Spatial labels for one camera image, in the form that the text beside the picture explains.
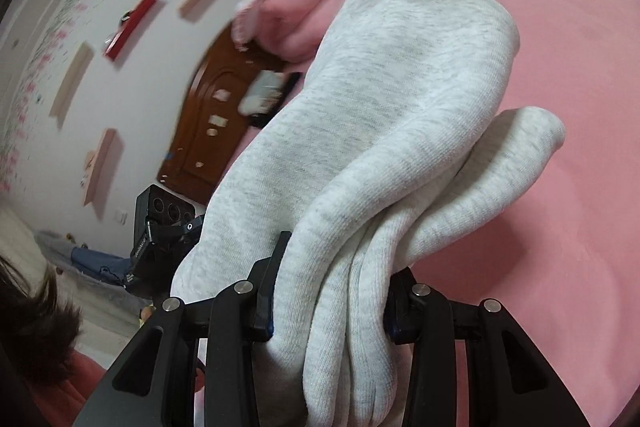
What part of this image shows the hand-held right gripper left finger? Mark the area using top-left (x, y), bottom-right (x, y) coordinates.
top-left (72, 231), bottom-right (293, 427)

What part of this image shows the brown wooden headboard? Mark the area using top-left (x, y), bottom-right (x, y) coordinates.
top-left (157, 32), bottom-right (296, 208)

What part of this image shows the blue cloth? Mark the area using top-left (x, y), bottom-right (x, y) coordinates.
top-left (70, 244), bottom-right (133, 288)

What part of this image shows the red wall shelf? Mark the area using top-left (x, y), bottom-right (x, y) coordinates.
top-left (102, 0), bottom-right (161, 62)

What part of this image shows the folded pink quilt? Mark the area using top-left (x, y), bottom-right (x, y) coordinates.
top-left (232, 0), bottom-right (371, 60)

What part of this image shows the pink bed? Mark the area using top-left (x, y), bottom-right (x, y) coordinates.
top-left (232, 0), bottom-right (640, 427)

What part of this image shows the person's dark hair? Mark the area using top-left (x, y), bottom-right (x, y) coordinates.
top-left (0, 257), bottom-right (83, 388)

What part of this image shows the person's pink top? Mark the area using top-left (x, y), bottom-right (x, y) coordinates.
top-left (20, 347), bottom-right (108, 427)

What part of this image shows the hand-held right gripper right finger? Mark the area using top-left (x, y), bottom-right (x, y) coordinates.
top-left (382, 267), bottom-right (591, 427)

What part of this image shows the grey patterned cloth bundle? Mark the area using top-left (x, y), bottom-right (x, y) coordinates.
top-left (237, 71), bottom-right (286, 115)

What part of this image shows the light grey zip hoodie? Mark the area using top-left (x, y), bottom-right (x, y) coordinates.
top-left (170, 0), bottom-right (566, 427)

